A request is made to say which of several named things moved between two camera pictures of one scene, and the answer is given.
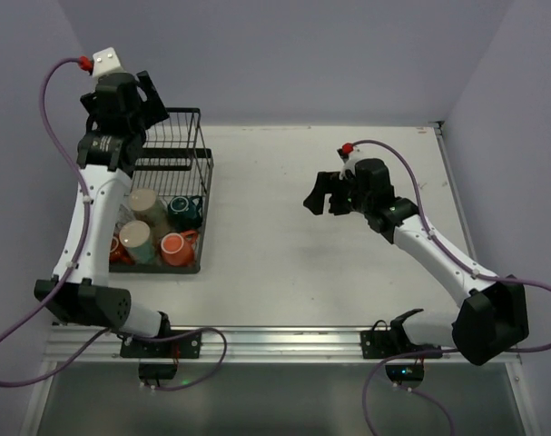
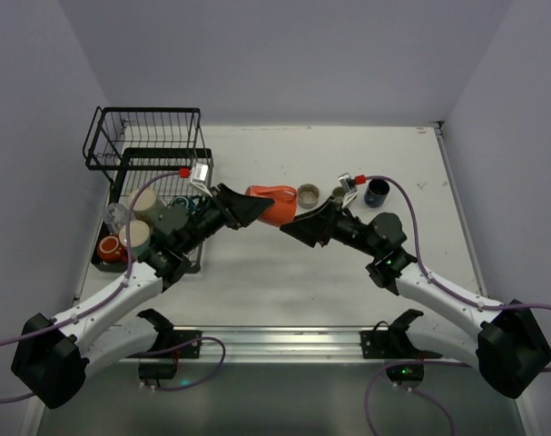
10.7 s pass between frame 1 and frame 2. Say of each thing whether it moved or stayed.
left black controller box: stayed
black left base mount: stayed
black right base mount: stayed
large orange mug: moved
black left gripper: moved
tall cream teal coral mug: stayed
